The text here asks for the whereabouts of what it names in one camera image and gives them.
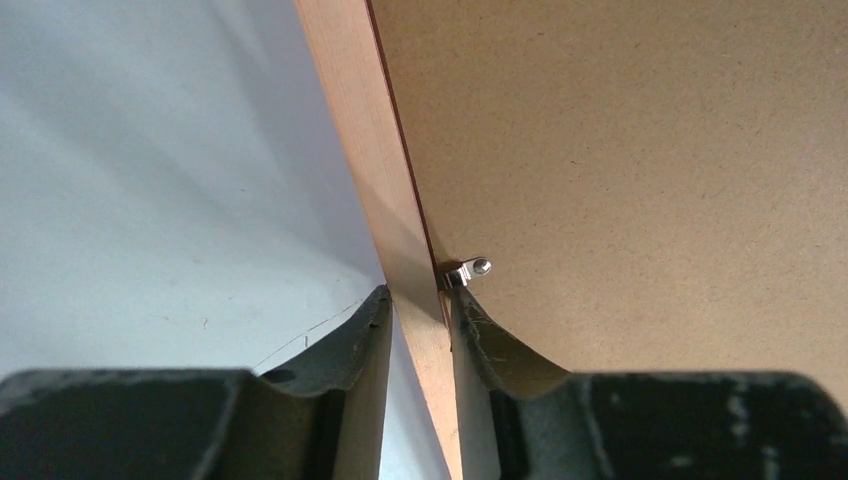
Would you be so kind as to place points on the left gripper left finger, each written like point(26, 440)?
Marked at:
point(319, 415)

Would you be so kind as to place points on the small metal retaining clip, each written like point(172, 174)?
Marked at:
point(456, 273)

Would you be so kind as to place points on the pink wooden photo frame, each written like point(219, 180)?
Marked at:
point(344, 43)

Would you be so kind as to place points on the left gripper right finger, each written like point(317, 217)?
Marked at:
point(523, 417)

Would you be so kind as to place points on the brown cardboard backing board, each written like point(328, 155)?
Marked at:
point(659, 185)

